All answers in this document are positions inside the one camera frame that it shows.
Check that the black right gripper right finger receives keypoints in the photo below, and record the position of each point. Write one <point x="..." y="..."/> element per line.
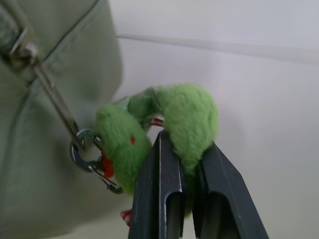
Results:
<point x="224" y="196"/>

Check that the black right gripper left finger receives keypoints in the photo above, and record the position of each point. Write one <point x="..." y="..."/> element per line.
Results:
<point x="152" y="189"/>

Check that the green pouch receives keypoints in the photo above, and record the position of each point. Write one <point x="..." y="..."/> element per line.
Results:
<point x="37" y="154"/>

